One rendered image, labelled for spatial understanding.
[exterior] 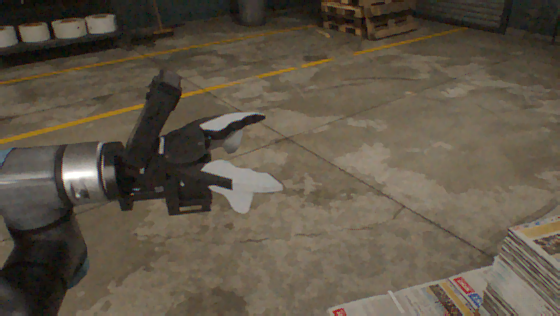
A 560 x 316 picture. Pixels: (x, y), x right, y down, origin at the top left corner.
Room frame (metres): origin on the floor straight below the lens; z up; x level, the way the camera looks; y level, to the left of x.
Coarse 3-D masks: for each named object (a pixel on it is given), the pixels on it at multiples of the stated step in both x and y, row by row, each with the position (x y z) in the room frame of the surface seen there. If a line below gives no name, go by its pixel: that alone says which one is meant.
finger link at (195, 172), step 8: (176, 168) 0.38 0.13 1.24; (184, 168) 0.38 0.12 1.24; (192, 168) 0.38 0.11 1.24; (200, 168) 0.38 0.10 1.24; (176, 176) 0.38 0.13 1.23; (184, 176) 0.38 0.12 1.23; (192, 176) 0.37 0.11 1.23; (200, 176) 0.37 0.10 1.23; (208, 176) 0.37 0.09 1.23; (216, 176) 0.37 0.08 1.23; (192, 184) 0.37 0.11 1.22; (200, 184) 0.37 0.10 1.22; (208, 184) 0.37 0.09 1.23; (216, 184) 0.37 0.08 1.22; (224, 184) 0.37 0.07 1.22; (232, 184) 0.37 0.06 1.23
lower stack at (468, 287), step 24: (408, 288) 0.79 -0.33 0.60; (432, 288) 0.79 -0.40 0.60; (456, 288) 0.79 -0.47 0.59; (480, 288) 0.78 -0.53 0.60; (336, 312) 0.71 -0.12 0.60; (360, 312) 0.71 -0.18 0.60; (384, 312) 0.71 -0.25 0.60; (408, 312) 0.71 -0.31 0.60; (432, 312) 0.71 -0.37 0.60; (456, 312) 0.70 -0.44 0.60
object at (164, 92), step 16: (160, 80) 0.40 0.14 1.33; (176, 80) 0.42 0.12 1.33; (160, 96) 0.40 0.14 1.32; (176, 96) 0.40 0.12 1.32; (144, 112) 0.40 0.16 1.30; (160, 112) 0.40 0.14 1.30; (144, 128) 0.39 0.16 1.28; (160, 128) 0.40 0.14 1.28; (128, 144) 0.41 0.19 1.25; (144, 144) 0.40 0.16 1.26; (128, 160) 0.39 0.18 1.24; (144, 160) 0.40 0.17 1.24
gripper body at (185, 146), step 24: (120, 144) 0.43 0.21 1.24; (168, 144) 0.42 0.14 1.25; (192, 144) 0.42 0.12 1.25; (120, 168) 0.40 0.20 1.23; (144, 168) 0.41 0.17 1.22; (168, 168) 0.39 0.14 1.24; (120, 192) 0.38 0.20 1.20; (144, 192) 0.40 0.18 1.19; (168, 192) 0.39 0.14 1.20; (192, 192) 0.40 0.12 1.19
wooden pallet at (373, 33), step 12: (372, 0) 6.40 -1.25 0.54; (384, 0) 6.59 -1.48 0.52; (408, 0) 6.82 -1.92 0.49; (372, 12) 6.14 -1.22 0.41; (384, 12) 6.33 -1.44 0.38; (408, 12) 6.92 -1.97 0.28; (372, 24) 6.23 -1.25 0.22; (396, 24) 6.67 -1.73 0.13; (408, 24) 6.68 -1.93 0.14; (372, 36) 6.09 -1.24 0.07; (384, 36) 6.20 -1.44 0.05
